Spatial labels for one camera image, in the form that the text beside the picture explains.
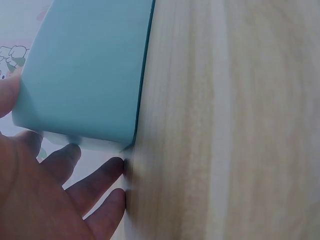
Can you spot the person's left hand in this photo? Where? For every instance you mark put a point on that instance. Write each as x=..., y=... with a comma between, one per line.
x=30, y=200

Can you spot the teal rectangular box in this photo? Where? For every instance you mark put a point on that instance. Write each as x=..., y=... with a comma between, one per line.
x=85, y=75

